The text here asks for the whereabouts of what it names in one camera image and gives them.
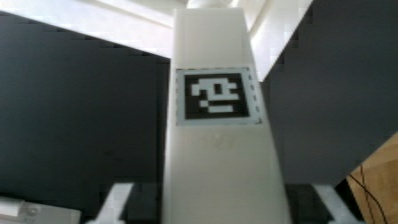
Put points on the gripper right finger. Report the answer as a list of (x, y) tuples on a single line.
[(336, 206)]

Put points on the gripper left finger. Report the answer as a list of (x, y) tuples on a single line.
[(112, 208)]

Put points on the white leg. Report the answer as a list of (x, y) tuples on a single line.
[(222, 181)]

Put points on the white desk tabletop tray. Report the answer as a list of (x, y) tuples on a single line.
[(147, 26)]

